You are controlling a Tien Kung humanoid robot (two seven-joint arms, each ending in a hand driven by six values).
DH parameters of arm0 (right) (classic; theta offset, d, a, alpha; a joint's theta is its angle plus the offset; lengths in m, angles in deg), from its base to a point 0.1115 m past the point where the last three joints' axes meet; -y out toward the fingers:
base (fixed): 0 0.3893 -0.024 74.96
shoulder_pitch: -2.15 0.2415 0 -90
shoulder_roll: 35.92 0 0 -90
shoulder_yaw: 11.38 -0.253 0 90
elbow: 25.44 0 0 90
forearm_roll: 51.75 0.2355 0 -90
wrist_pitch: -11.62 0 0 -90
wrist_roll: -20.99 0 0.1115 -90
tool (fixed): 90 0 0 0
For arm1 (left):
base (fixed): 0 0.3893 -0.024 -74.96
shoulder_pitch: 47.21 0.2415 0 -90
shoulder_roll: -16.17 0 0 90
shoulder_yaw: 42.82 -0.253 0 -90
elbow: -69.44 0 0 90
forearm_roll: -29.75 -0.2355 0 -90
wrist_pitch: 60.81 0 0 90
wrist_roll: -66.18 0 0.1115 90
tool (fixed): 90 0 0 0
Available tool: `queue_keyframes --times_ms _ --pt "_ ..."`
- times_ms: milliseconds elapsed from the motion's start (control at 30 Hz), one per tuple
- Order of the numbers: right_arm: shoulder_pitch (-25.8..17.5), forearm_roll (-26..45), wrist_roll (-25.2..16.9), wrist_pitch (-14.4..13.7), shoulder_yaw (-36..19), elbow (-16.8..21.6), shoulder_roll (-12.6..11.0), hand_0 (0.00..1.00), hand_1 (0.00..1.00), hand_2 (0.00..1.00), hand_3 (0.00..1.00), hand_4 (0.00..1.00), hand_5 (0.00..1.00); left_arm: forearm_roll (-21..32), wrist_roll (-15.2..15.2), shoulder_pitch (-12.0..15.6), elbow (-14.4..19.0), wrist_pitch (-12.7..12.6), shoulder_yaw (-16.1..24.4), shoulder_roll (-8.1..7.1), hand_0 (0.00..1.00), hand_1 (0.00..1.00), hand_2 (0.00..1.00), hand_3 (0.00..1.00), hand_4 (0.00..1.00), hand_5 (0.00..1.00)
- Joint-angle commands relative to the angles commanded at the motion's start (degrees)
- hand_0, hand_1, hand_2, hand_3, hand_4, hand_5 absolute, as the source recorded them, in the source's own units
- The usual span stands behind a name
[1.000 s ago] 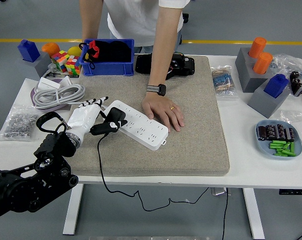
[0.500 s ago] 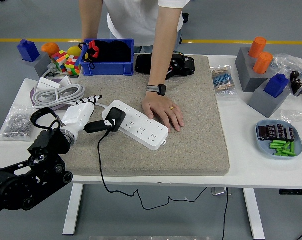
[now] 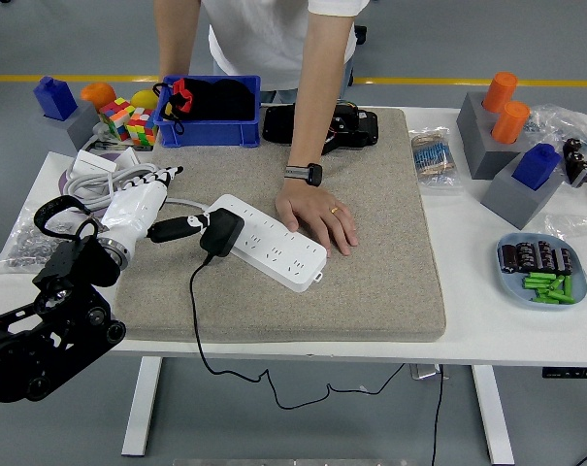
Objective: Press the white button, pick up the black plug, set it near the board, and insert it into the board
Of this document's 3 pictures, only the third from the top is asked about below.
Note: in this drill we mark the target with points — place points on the green battery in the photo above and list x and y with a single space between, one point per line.
557 296
539 276
545 301
567 286
556 282
538 284

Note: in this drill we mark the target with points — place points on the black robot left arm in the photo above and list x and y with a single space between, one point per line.
41 349

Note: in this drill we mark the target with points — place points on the orange cylinder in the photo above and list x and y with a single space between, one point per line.
499 91
510 121

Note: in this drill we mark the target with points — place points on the white cardboard box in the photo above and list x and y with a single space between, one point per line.
94 162

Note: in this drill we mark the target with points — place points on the light blue plate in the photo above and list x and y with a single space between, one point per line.
516 291

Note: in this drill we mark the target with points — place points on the large grey block holder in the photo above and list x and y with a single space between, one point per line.
477 141

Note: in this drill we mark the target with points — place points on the clear bag of resistors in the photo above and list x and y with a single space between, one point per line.
433 157

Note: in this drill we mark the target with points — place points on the blue plastic bin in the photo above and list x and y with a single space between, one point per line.
205 133

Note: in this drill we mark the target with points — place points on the metal bracket under table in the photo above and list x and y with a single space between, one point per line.
424 371

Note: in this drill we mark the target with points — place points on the clear bag of metal nuts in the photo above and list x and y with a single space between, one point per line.
16 242

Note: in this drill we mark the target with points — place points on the black plug adapter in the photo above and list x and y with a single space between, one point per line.
222 233

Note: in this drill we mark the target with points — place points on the clear plastic bag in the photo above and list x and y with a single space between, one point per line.
579 228

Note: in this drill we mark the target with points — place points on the person's left hand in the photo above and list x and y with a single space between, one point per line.
317 209

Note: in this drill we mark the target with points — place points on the black and grey wristwatch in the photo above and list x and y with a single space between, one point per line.
313 174

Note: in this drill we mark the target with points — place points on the white table leg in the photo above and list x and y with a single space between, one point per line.
492 412
142 408

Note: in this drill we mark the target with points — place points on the bag of black capacitors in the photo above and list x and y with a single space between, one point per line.
581 162

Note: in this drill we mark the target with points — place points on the orange ball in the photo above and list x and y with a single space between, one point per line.
98 93

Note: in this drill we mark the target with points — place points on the black office chair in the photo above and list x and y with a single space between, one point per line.
361 36

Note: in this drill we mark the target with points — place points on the grey-brown mat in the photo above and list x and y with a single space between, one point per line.
370 281

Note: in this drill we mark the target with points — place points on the thin black tool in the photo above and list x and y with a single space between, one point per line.
104 144

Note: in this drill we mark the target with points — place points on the black pouch with red trim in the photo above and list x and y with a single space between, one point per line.
220 102

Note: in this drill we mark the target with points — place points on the colourful puzzle cube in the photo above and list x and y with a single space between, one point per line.
117 114
141 127

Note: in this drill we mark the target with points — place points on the white power strip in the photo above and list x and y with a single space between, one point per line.
283 257

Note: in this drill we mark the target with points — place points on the person's right forearm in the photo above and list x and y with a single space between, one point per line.
174 43

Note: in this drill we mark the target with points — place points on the small white round plug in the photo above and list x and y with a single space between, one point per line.
101 131

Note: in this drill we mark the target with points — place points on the clear bag of screws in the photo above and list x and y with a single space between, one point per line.
550 121

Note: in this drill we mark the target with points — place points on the black table control panel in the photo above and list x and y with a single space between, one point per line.
564 373

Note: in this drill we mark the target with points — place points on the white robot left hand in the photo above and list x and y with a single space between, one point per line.
133 209

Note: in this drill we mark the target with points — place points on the black electronic module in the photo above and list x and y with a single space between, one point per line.
366 128

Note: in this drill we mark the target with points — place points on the black capacitor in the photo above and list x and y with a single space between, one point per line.
527 255
509 257
545 255
564 260

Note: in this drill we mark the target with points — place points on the person's left forearm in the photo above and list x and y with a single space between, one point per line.
317 97

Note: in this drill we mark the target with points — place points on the yellow ball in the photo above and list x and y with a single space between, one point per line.
145 96

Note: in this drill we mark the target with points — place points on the blue block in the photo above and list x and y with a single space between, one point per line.
535 167
55 99

